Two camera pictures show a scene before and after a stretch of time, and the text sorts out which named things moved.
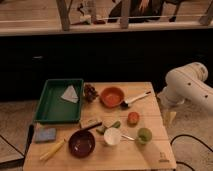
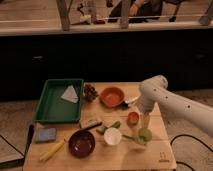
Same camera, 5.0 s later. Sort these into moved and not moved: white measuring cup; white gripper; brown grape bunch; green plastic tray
Moved: white gripper
Not moved: white measuring cup; green plastic tray; brown grape bunch
